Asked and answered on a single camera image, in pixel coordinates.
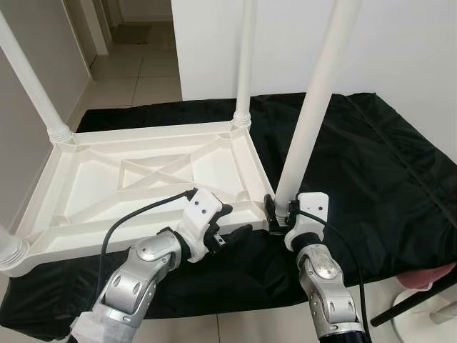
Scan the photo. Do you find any black stand pole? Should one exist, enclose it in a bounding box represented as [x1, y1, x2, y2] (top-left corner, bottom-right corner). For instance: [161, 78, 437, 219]
[370, 275, 457, 328]

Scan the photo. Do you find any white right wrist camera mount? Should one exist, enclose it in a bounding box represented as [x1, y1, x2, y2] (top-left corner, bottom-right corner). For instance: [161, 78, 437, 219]
[284, 192, 331, 251]

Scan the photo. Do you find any black table cloth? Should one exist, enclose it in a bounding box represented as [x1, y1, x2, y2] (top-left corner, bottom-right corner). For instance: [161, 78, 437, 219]
[0, 91, 457, 340]

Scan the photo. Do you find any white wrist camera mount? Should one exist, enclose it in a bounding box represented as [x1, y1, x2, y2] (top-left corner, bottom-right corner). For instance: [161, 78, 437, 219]
[284, 192, 331, 251]
[175, 188, 224, 262]

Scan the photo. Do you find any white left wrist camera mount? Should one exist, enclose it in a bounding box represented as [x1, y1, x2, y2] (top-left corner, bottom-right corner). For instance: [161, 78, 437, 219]
[175, 188, 224, 262]

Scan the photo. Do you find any white plastic table top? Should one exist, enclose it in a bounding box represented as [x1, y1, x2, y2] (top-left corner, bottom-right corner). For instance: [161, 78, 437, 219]
[0, 118, 286, 278]

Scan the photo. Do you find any white door frame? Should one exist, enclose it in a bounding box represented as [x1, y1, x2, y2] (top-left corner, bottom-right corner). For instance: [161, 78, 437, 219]
[63, 0, 111, 56]

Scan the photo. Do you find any white plastic table leg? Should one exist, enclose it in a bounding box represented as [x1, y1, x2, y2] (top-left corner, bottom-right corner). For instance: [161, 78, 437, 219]
[0, 11, 74, 144]
[232, 0, 258, 129]
[0, 227, 31, 278]
[273, 0, 363, 219]

